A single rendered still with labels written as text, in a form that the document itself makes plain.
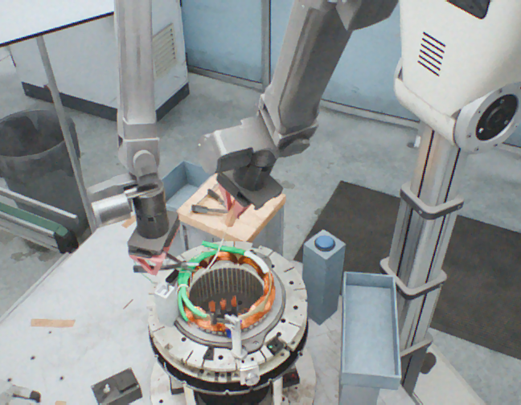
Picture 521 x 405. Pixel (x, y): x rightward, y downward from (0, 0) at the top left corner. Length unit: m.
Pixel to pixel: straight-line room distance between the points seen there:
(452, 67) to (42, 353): 1.15
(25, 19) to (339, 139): 2.10
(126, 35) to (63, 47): 2.71
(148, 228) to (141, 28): 0.34
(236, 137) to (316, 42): 0.28
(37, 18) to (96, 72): 1.72
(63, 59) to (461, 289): 2.56
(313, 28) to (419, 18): 0.56
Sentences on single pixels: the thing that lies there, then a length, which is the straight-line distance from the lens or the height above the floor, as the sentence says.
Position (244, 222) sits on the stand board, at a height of 1.06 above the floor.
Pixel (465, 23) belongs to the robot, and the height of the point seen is 1.61.
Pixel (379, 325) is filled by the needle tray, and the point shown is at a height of 1.03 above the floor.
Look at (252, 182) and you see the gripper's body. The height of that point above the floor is 1.43.
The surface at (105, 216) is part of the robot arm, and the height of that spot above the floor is 1.35.
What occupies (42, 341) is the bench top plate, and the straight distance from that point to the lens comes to 1.59.
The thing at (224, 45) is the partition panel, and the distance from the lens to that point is 3.71.
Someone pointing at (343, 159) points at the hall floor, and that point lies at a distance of 3.31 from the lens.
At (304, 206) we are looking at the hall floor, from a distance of 2.99.
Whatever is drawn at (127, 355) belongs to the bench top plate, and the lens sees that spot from 1.50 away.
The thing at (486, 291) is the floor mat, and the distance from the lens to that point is 2.75.
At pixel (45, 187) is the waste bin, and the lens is 2.70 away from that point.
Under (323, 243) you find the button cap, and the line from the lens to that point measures 1.34.
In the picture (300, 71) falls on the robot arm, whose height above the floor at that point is 1.71.
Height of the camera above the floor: 2.01
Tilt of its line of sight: 42 degrees down
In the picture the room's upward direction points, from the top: straight up
